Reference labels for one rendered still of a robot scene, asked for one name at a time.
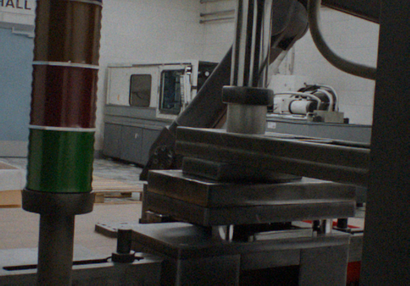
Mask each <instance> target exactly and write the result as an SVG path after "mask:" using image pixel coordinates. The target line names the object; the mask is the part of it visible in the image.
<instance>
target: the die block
mask: <svg viewBox="0 0 410 286"><path fill-rule="evenodd" d="M348 250H349V244H346V245H332V246H318V248H304V249H290V250H282V251H268V252H254V253H246V254H233V255H232V256H218V257H204V258H196V259H182V260H178V259H175V258H173V257H170V256H168V255H166V254H164V253H162V252H159V251H156V250H154V249H151V248H148V247H146V246H144V245H141V244H140V243H137V242H135V241H131V251H135V252H144V253H148V254H155V255H157V256H158V257H161V258H163V259H165V269H164V284H163V286H346V284H347V266H348Z"/></svg>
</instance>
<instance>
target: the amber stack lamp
mask: <svg viewBox="0 0 410 286"><path fill-rule="evenodd" d="M34 3H35V8H34V16H35V17H34V21H33V22H34V29H33V35H34V37H33V40H32V44H33V48H32V60H31V62H38V63H43V64H50V65H66V66H87V67H99V58H100V54H99V50H100V47H101V46H100V39H101V33H100V31H101V29H102V23H101V21H102V18H103V15H102V10H103V6H101V5H97V4H93V3H89V2H81V1H76V0H36V1H34Z"/></svg>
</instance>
